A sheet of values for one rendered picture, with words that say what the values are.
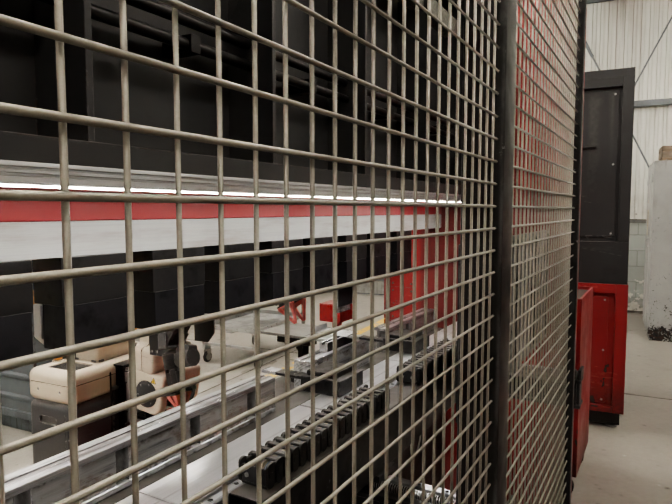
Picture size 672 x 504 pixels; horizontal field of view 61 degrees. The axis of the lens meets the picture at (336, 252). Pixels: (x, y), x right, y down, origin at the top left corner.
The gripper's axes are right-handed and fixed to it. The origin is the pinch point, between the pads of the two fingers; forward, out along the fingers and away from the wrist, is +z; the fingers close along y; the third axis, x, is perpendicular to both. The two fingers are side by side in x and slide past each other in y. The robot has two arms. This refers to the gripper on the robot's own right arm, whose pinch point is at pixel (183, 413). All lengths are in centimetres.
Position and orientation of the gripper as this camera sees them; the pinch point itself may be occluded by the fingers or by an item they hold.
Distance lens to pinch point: 194.3
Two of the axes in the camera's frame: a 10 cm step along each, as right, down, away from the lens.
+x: 5.0, -0.7, 8.6
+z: 2.2, 9.7, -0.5
